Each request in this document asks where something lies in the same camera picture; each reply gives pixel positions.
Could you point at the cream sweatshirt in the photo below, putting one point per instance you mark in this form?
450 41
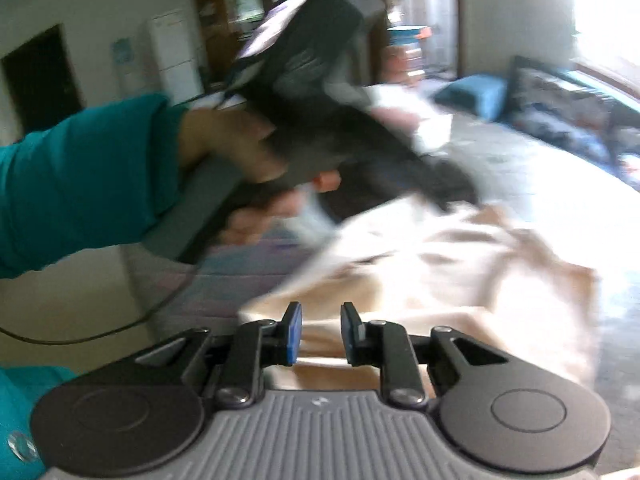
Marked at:
473 270

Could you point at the blue sofa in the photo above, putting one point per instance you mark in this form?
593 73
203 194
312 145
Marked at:
489 97

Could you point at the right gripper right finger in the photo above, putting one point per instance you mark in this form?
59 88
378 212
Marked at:
386 346

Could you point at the dark wooden cabinet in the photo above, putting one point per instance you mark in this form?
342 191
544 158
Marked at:
225 26

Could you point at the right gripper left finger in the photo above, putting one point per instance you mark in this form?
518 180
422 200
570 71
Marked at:
256 346

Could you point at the tissue box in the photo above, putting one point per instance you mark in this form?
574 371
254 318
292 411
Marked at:
405 111

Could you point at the person left hand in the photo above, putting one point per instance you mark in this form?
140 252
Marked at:
239 136

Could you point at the left butterfly pillow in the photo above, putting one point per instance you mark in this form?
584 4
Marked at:
566 115

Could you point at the teal left sleeve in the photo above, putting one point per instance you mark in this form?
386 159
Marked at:
100 178

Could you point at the white refrigerator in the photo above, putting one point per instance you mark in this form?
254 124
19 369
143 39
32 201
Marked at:
175 57

